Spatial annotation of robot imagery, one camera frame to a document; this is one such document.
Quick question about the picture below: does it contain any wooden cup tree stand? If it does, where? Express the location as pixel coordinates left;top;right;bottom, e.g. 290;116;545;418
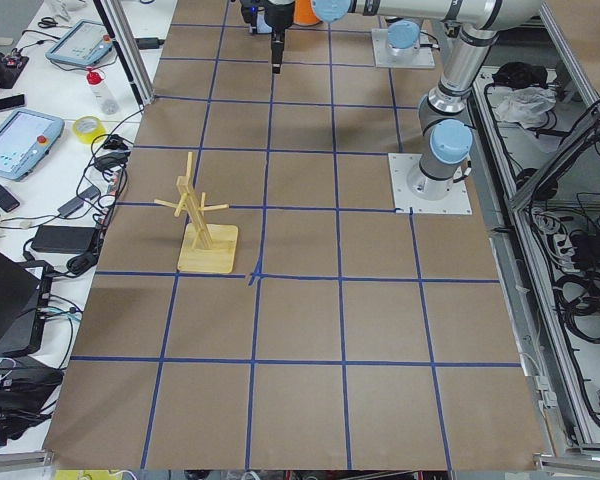
154;152;239;274

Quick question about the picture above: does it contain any black laptop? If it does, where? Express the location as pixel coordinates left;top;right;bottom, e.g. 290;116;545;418
0;252;52;358

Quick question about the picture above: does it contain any black smartphone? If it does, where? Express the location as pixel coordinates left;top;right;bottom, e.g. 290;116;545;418
0;184;20;212

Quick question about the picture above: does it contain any teach pendant far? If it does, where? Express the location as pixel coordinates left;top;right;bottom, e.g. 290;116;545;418
45;20;113;67

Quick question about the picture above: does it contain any black power brick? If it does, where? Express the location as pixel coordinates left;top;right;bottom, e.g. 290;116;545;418
31;225;96;254

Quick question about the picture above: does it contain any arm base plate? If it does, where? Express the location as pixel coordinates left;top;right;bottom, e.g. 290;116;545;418
371;28;435;69
388;153;472;215

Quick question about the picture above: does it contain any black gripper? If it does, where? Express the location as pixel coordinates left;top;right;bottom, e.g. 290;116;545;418
264;0;295;75

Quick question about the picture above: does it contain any teach pendant near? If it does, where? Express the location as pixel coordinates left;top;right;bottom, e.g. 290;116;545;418
0;108;65;180

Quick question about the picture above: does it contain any aluminium frame post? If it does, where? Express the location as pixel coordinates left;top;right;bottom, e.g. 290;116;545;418
93;0;154;107

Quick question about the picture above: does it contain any teach pendant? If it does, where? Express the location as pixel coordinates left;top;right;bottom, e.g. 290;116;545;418
0;108;65;180
45;20;113;67

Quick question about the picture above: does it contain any yellow tape roll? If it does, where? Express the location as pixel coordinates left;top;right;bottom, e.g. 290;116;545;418
72;116;106;144

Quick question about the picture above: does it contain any black power adapter with cable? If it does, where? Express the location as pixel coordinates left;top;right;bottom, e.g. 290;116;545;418
24;134;131;276

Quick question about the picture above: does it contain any squeeze bottle with red cap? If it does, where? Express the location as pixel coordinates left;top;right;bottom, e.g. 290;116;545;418
86;67;119;115

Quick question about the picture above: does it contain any white crumpled cloth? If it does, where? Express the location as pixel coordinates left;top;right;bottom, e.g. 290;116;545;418
494;87;556;129

